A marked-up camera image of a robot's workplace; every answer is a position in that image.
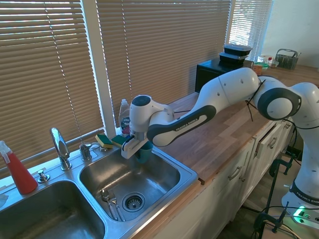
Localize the metal spoon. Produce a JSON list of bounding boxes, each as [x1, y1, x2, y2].
[[100, 189, 119, 221]]

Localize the metal sink drain strainer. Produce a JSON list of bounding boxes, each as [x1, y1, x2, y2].
[[122, 192, 146, 213]]

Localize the black microwave oven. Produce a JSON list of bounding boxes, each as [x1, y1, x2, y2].
[[194, 59, 254, 94]]

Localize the chrome side sprayer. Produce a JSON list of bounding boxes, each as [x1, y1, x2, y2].
[[79, 142, 101, 161]]

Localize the metal fork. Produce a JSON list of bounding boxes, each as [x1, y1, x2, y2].
[[109, 191, 126, 222]]

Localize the wide tan window blind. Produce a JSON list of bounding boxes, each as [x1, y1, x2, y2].
[[96, 0, 232, 120], [0, 0, 105, 179]]

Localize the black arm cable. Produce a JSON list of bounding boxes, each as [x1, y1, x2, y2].
[[245, 79, 267, 122]]

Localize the teal plastic cup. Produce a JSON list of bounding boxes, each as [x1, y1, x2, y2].
[[136, 141, 154, 164]]

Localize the black plastic food container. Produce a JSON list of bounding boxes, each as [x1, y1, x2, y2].
[[223, 44, 252, 57], [218, 51, 247, 68]]

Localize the black clamp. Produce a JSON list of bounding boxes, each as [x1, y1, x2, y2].
[[269, 153, 297, 178], [254, 201, 290, 234]]

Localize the white kitchen cabinets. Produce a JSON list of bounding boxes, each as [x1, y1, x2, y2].
[[154, 117, 300, 239]]

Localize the narrow pale window blind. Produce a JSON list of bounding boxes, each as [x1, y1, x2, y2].
[[228, 0, 274, 62]]

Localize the orange container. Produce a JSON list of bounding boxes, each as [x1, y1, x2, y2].
[[253, 63, 265, 77]]

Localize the yellow green sponge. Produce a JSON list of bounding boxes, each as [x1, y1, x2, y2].
[[95, 133, 114, 149], [111, 135, 129, 148]]

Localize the clear dish soap bottle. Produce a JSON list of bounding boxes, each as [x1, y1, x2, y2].
[[118, 99, 132, 137]]

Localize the stainless steel double sink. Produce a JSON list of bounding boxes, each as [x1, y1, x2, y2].
[[0, 138, 199, 239]]

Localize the chrome kitchen faucet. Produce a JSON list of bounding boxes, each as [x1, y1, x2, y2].
[[49, 127, 73, 171]]

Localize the red spray bottle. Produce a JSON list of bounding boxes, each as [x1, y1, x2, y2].
[[0, 140, 39, 195]]

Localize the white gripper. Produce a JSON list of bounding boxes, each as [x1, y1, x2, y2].
[[121, 136, 148, 160]]

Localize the small chrome sink knob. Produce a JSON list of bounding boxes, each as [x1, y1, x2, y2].
[[37, 169, 50, 184]]

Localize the grey utensil caddy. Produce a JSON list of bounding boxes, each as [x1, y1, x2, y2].
[[275, 48, 299, 70]]

